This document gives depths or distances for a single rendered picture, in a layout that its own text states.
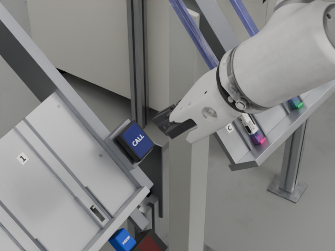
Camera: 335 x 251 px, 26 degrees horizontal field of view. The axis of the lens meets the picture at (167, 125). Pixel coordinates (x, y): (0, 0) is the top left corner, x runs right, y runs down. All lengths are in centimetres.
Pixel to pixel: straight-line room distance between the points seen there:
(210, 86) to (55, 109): 28
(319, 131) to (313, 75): 150
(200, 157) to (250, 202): 58
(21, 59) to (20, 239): 27
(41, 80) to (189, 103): 28
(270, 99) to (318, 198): 127
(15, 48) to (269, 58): 43
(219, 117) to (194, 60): 43
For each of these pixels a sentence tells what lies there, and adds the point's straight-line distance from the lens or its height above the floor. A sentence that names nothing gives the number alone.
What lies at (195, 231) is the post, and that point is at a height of 24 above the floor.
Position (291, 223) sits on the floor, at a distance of 201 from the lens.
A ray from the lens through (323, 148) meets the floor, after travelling 222.
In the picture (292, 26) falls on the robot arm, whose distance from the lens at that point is 77.
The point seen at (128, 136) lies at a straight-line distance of 105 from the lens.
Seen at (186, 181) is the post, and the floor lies 42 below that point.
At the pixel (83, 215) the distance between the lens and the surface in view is 104.
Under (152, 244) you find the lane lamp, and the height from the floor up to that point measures 66.
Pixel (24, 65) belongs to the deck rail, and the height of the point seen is 87.
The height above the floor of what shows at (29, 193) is 79.
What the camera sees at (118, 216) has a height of 74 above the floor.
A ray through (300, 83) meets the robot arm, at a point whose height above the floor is 104.
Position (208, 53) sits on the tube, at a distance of 113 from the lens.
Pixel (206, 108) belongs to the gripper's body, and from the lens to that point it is 88.
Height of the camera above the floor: 154
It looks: 43 degrees down
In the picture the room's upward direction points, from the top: straight up
